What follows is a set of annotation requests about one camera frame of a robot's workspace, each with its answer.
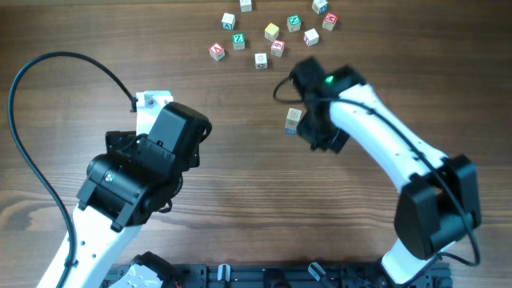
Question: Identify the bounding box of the red Y block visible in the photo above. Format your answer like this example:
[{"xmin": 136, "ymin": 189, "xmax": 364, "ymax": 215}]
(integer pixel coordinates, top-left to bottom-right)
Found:
[{"xmin": 285, "ymin": 119, "xmax": 298, "ymax": 132}]

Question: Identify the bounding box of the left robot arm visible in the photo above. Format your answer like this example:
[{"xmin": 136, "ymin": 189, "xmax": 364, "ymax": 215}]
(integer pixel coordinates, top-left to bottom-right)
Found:
[{"xmin": 39, "ymin": 102, "xmax": 212, "ymax": 287}]

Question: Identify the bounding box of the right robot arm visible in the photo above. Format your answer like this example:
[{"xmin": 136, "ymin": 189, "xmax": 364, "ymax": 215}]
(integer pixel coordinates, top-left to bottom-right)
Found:
[{"xmin": 289, "ymin": 57, "xmax": 482, "ymax": 287}]

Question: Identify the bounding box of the white block black drawing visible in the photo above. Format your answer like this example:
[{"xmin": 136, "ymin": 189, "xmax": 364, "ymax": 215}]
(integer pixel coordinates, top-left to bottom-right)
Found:
[{"xmin": 254, "ymin": 53, "xmax": 268, "ymax": 70}]

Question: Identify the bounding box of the red 9 block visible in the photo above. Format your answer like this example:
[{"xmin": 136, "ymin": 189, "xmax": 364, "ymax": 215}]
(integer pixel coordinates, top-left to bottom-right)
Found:
[{"xmin": 270, "ymin": 39, "xmax": 286, "ymax": 57}]

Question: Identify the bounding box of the white block red side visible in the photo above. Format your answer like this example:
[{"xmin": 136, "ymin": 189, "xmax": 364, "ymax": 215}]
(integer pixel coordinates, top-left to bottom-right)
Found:
[{"xmin": 303, "ymin": 28, "xmax": 319, "ymax": 46}]

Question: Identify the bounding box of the yellow top block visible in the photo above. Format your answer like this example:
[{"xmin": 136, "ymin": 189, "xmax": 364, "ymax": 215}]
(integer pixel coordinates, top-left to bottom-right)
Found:
[{"xmin": 265, "ymin": 22, "xmax": 280, "ymax": 42}]

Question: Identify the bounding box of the green N block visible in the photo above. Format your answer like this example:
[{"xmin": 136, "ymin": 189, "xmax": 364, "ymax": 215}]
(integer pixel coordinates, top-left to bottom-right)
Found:
[{"xmin": 287, "ymin": 14, "xmax": 302, "ymax": 32}]

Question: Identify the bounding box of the red M block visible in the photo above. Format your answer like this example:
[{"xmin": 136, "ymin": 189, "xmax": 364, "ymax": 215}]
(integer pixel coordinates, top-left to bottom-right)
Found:
[{"xmin": 322, "ymin": 12, "xmax": 338, "ymax": 31}]

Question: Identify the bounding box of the green Z block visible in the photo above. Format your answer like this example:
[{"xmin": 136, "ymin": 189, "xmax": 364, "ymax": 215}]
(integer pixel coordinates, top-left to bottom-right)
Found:
[{"xmin": 232, "ymin": 33, "xmax": 246, "ymax": 50}]

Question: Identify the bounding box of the blue sided block top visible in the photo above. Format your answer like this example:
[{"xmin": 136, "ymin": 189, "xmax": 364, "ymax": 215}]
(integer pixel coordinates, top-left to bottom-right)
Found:
[{"xmin": 312, "ymin": 0, "xmax": 328, "ymax": 14}]

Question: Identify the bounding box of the red A block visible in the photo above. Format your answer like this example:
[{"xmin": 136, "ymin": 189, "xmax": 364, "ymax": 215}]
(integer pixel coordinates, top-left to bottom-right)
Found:
[{"xmin": 209, "ymin": 42, "xmax": 226, "ymax": 61}]

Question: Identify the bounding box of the teal sided white block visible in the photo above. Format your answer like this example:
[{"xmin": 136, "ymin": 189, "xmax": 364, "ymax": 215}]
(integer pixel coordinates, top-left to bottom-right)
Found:
[{"xmin": 222, "ymin": 13, "xmax": 236, "ymax": 30}]

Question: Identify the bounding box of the plain block top edge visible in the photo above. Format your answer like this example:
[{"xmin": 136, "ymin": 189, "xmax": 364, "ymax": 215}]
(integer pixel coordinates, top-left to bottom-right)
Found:
[{"xmin": 239, "ymin": 0, "xmax": 253, "ymax": 13}]

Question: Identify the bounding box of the black right camera cable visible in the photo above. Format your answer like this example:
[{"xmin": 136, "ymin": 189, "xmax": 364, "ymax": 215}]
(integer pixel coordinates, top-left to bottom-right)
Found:
[{"xmin": 272, "ymin": 74, "xmax": 482, "ymax": 287}]

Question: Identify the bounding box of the black camera cable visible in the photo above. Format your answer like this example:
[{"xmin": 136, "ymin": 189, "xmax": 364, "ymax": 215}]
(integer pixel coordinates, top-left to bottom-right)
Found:
[
  {"xmin": 7, "ymin": 50, "xmax": 139, "ymax": 288},
  {"xmin": 272, "ymin": 74, "xmax": 482, "ymax": 287}
]

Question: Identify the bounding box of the black left camera cable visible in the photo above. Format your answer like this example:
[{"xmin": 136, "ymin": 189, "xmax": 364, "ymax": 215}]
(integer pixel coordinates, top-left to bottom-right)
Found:
[{"xmin": 7, "ymin": 50, "xmax": 139, "ymax": 288}]

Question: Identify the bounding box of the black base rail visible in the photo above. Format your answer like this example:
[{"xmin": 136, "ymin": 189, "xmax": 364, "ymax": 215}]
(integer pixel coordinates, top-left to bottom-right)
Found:
[{"xmin": 99, "ymin": 262, "xmax": 453, "ymax": 288}]

